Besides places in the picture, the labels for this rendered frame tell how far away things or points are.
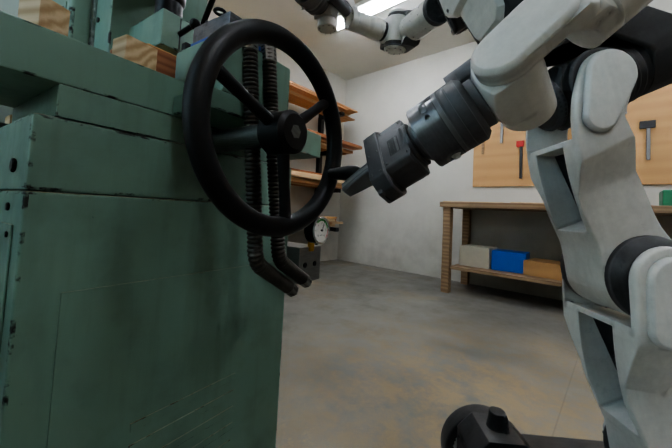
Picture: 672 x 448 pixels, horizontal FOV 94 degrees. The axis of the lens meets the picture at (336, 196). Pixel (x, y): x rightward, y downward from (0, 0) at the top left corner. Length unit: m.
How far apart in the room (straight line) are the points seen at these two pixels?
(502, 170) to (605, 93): 3.00
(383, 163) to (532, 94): 0.18
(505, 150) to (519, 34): 3.31
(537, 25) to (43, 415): 0.69
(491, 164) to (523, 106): 3.28
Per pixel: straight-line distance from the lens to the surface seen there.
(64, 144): 0.50
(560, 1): 0.42
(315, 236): 0.70
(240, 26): 0.43
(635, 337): 0.72
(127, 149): 0.53
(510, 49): 0.39
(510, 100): 0.41
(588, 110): 0.68
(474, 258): 3.26
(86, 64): 0.53
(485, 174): 3.70
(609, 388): 0.89
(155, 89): 0.56
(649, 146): 3.58
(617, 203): 0.73
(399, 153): 0.41
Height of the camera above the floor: 0.70
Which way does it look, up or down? 3 degrees up
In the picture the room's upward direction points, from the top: 3 degrees clockwise
